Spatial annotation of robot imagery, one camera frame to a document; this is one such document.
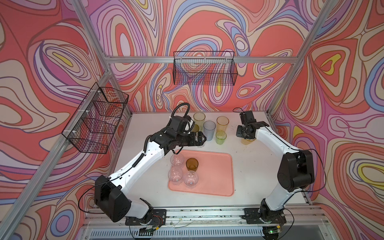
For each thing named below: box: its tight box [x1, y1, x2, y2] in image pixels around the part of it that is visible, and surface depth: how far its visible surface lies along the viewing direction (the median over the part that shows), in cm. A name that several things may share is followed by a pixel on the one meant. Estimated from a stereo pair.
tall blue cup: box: [203, 120, 217, 141], surface depth 98 cm
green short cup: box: [215, 130, 227, 145], surface depth 101 cm
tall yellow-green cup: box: [193, 111, 206, 132], surface depth 101 cm
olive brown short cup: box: [192, 124, 200, 133], surface depth 101 cm
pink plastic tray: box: [168, 149, 234, 197], surface depth 88 cm
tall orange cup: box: [216, 115, 230, 133], surface depth 100 cm
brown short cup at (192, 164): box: [185, 157, 199, 172], surface depth 88 cm
